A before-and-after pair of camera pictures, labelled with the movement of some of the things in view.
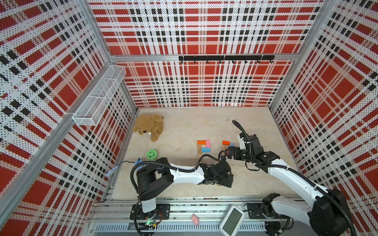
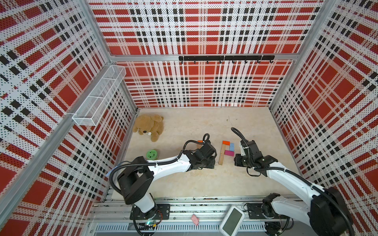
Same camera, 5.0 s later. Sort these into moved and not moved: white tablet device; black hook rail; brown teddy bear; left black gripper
Moved: left black gripper
Not moved: black hook rail; white tablet device; brown teddy bear
